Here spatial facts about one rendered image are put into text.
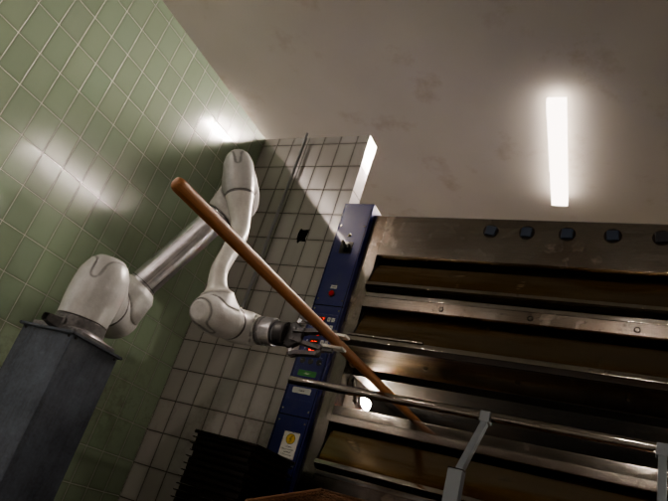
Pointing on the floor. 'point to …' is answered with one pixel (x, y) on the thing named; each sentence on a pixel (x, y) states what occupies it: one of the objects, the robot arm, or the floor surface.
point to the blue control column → (355, 215)
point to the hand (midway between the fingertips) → (335, 342)
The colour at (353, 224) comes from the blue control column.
